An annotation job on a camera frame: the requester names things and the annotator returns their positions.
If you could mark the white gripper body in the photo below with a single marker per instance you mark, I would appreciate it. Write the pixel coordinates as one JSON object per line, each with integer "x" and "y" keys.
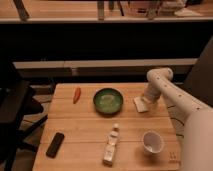
{"x": 150, "y": 100}

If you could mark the white sponge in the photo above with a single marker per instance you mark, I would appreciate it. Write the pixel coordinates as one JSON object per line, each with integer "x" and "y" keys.
{"x": 140, "y": 105}

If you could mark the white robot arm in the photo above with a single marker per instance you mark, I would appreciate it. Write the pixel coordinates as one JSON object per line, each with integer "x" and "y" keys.
{"x": 197, "y": 145}

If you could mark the green ceramic bowl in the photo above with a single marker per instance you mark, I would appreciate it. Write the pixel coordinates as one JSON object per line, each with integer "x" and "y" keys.
{"x": 108, "y": 101}

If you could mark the white paper cup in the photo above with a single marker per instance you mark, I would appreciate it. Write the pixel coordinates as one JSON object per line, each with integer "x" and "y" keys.
{"x": 152, "y": 143}

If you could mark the orange chili pepper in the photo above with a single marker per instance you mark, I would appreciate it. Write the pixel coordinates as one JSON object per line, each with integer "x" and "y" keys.
{"x": 76, "y": 95}

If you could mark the black remote control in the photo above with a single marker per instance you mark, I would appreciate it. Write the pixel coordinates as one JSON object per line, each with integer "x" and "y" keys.
{"x": 55, "y": 145}

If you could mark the black chair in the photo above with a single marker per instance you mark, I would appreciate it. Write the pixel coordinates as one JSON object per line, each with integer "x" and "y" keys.
{"x": 16, "y": 101}

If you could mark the wooden shelf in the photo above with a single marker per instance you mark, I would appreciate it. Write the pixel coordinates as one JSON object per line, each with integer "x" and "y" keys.
{"x": 82, "y": 11}

